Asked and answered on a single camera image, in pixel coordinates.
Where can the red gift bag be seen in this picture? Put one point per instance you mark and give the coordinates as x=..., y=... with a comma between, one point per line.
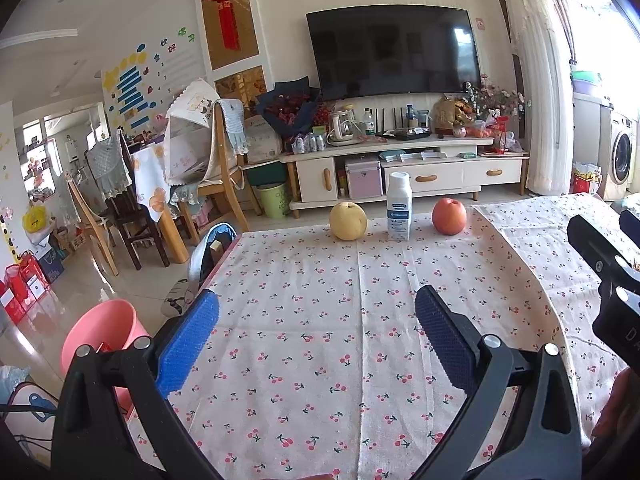
x=22, y=285

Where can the light blue lace cloth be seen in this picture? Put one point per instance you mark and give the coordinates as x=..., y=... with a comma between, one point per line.
x=232, y=127

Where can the light wooden dining chair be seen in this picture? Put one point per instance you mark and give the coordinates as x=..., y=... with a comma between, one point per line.
x=92, y=220

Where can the gold wall panel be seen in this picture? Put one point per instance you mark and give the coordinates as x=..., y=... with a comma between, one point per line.
x=245, y=25

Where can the yellow plastic bag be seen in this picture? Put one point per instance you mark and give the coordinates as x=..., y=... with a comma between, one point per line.
x=36, y=219

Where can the pack of small bottles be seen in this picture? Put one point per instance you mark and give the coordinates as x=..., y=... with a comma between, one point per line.
x=307, y=143

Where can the pink storage case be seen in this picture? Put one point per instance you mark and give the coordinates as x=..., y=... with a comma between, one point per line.
x=363, y=179

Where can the dark wooden dining chair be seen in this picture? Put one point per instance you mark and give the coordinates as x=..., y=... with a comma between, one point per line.
x=125, y=210

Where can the colourful wall decals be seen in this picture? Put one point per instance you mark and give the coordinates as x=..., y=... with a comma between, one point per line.
x=132, y=85

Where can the orange print dining tablecloth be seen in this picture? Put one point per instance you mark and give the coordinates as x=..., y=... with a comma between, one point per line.
x=150, y=180

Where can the pair of slippers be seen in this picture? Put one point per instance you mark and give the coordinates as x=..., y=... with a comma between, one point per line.
x=177, y=300

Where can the glass electric kettle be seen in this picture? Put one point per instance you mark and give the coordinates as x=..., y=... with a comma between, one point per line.
x=341, y=130

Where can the cream chair cover cloth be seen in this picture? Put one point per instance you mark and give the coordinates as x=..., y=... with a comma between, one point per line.
x=190, y=135

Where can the black television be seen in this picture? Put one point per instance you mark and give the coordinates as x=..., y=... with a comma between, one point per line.
x=392, y=52

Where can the white curtain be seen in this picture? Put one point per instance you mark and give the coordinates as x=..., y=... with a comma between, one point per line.
x=537, y=85

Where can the white milk bottle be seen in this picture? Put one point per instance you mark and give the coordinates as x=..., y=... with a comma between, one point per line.
x=398, y=210

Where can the cream television cabinet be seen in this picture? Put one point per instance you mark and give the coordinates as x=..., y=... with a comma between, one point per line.
x=440, y=175

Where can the washing machine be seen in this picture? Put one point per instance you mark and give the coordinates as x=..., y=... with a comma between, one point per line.
x=624, y=155

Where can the dried flower bouquet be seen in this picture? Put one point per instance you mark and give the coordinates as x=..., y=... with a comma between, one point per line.
x=492, y=97

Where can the green waste bin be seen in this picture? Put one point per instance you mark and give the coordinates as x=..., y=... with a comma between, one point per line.
x=272, y=202

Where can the white blue printed cushion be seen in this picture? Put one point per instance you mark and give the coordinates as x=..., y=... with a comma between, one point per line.
x=30, y=430

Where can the pink plastic bucket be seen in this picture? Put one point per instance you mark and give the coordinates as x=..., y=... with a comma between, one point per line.
x=107, y=325

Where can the yellow pear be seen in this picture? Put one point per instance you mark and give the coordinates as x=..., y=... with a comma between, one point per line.
x=348, y=221

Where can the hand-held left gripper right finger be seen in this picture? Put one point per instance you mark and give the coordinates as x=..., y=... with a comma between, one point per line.
x=445, y=342

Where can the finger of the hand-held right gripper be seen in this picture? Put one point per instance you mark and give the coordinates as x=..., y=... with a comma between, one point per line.
x=631, y=227
x=592, y=245

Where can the black router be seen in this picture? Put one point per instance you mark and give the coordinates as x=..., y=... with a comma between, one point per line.
x=402, y=132

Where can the green capped water bottle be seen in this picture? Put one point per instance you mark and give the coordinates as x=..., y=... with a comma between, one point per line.
x=368, y=122

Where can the cherry print tablecloth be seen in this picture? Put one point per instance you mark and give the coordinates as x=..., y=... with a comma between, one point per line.
x=325, y=335

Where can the small paper gift bag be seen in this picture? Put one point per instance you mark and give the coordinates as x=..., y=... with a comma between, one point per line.
x=587, y=179

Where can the stacked plastic basins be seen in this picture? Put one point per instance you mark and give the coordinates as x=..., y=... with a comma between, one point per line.
x=586, y=82

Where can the red apple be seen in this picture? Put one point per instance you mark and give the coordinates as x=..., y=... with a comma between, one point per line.
x=449, y=216

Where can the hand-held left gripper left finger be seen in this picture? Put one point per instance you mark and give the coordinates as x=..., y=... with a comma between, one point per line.
x=187, y=347

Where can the person's right forearm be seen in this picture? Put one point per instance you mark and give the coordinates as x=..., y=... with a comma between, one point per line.
x=620, y=400

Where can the golden fabric ornament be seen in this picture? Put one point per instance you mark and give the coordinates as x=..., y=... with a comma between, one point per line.
x=450, y=115

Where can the dark blue flower bouquet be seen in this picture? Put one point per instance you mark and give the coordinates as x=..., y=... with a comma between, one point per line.
x=290, y=107

